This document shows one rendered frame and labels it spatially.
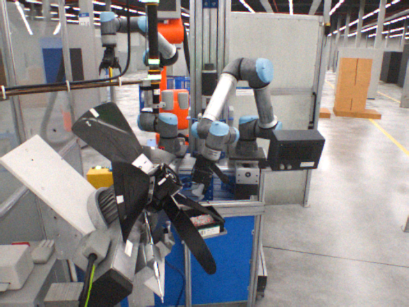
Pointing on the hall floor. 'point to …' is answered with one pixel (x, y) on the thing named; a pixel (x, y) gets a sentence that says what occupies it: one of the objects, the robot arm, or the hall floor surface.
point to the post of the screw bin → (187, 275)
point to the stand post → (72, 272)
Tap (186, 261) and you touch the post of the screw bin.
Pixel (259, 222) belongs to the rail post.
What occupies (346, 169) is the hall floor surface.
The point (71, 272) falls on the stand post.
